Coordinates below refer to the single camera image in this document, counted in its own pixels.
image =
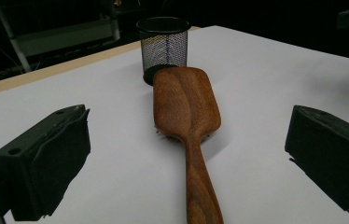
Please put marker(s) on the white-framed desk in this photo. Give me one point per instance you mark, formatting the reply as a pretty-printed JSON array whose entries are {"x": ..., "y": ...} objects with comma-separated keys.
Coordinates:
[{"x": 63, "y": 34}]

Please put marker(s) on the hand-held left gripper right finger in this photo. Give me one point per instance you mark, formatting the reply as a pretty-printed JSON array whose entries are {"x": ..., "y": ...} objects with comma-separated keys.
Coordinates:
[{"x": 334, "y": 155}]

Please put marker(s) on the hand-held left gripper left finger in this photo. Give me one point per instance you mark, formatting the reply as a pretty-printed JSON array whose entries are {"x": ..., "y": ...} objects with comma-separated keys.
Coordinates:
[{"x": 54, "y": 161}]

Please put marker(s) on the brown wooden hairbrush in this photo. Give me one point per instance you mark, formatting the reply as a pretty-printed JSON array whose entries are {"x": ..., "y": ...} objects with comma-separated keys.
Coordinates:
[{"x": 182, "y": 102}]

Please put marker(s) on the black mesh pen cup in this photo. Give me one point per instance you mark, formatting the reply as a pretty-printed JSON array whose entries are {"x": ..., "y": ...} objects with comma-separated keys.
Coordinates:
[{"x": 163, "y": 46}]

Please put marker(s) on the white table sheet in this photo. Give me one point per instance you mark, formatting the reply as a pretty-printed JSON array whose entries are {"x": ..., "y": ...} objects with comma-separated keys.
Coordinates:
[{"x": 256, "y": 77}]

